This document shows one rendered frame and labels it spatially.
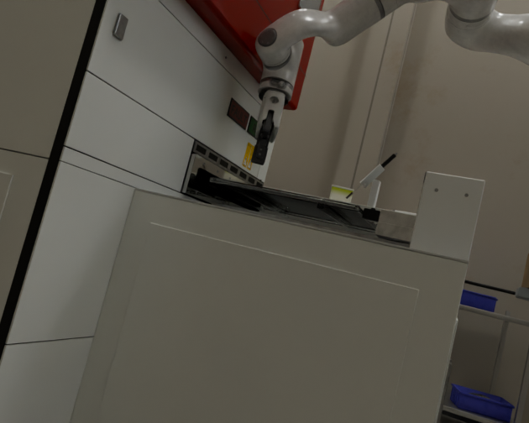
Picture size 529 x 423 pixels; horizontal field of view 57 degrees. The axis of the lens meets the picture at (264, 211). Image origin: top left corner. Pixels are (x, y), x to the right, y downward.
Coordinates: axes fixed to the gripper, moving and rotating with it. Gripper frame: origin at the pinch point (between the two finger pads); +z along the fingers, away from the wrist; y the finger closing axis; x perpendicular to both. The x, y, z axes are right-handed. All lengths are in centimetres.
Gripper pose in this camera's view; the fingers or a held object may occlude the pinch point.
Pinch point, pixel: (259, 154)
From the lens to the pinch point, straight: 116.0
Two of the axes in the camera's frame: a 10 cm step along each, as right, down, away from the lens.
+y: -1.3, 2.0, 9.7
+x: -9.6, -2.5, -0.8
